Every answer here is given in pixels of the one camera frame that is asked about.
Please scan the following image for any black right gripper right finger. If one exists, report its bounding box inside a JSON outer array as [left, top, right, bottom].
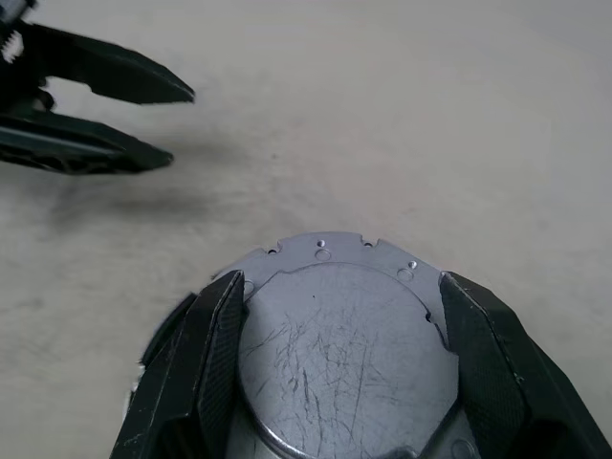
[[438, 271, 612, 459]]

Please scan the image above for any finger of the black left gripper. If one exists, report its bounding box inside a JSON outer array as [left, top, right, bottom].
[[0, 113, 174, 177], [0, 22, 197, 107]]

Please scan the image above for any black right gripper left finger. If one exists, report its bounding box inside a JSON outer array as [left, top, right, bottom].
[[108, 270, 249, 459]]

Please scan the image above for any silver round motor lid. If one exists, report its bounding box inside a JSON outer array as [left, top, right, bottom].
[[211, 231, 482, 459]]

